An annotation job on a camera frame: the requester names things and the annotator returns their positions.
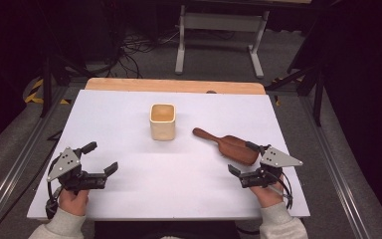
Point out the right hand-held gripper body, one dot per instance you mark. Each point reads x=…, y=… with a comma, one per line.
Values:
x=277, y=158

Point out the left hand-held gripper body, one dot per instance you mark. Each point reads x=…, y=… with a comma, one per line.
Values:
x=67, y=162

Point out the brown wooden spoon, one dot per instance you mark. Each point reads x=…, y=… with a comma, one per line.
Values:
x=233, y=149

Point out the person's right hand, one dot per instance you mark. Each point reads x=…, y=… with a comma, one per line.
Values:
x=268, y=195

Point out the person's left hand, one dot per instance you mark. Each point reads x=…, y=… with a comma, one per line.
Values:
x=74, y=201

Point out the yellow black hazard tape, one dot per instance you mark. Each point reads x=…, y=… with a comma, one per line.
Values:
x=35, y=93
x=278, y=99

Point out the beige square cup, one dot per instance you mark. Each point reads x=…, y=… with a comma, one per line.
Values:
x=162, y=127

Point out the black tripod stand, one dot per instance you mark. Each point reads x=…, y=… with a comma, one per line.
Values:
x=47, y=86
x=318, y=93

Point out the person's dark lap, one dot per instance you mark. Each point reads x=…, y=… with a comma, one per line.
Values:
x=165, y=230

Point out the light wooden board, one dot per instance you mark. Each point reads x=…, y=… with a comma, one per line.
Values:
x=175, y=86

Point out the aluminium floor rail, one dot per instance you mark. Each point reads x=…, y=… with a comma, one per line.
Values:
x=16, y=166
x=336, y=172

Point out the white metal stand frame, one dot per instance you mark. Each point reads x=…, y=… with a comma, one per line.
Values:
x=224, y=22

